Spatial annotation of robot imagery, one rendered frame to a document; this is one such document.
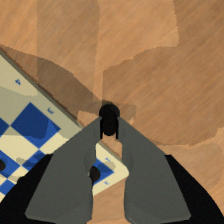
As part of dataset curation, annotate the blue and cream chessboard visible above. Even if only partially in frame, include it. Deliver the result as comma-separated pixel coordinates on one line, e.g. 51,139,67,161
0,50,129,202

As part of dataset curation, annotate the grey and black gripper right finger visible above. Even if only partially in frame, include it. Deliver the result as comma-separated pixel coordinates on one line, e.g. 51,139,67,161
115,117,224,224

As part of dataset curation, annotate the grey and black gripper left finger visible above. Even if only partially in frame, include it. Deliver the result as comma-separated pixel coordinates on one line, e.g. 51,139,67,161
0,117,104,224

